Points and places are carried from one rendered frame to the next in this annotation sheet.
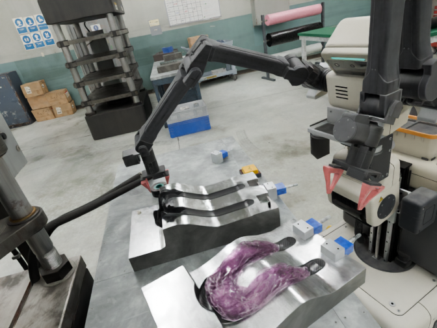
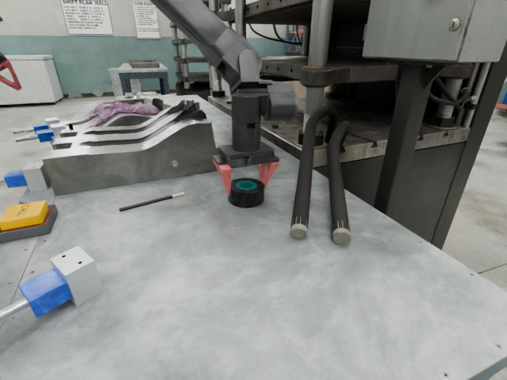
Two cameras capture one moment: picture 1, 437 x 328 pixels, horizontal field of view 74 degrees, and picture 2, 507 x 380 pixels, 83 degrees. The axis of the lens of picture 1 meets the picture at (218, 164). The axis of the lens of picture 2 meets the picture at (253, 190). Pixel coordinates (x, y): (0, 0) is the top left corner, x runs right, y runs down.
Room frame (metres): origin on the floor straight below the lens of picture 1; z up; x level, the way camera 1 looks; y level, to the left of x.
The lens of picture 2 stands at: (1.68, 0.16, 1.10)
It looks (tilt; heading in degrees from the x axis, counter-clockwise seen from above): 27 degrees down; 165
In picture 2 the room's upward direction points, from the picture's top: straight up
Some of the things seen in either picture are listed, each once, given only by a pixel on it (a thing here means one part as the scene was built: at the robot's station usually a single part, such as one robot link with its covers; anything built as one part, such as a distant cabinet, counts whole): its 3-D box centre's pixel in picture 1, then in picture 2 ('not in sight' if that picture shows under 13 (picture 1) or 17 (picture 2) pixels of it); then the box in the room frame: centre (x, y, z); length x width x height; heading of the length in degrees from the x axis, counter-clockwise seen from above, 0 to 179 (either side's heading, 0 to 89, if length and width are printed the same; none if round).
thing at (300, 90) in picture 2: not in sight; (302, 94); (0.20, 0.82, 0.87); 0.50 x 0.27 x 0.17; 98
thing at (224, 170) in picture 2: (162, 179); (233, 173); (1.14, 0.26, 0.87); 0.07 x 0.07 x 0.09; 7
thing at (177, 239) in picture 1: (199, 211); (158, 139); (0.85, 0.10, 0.87); 0.50 x 0.26 x 0.14; 98
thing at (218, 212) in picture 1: (201, 200); (149, 121); (0.84, 0.08, 0.92); 0.35 x 0.16 x 0.09; 98
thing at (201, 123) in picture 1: (188, 122); not in sight; (4.13, 0.32, 0.11); 0.61 x 0.41 x 0.22; 95
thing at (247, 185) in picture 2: (159, 189); (246, 191); (1.14, 0.28, 0.82); 0.08 x 0.08 x 0.04
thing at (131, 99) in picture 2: not in sight; (138, 104); (0.05, -0.03, 0.84); 0.20 x 0.15 x 0.07; 98
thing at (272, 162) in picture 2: (150, 182); (257, 170); (1.13, 0.31, 0.87); 0.07 x 0.07 x 0.09; 7
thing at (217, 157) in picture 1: (223, 153); (37, 296); (1.36, -0.04, 0.83); 0.13 x 0.05 x 0.05; 126
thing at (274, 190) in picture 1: (281, 188); (14, 178); (0.95, -0.23, 0.83); 0.13 x 0.05 x 0.05; 95
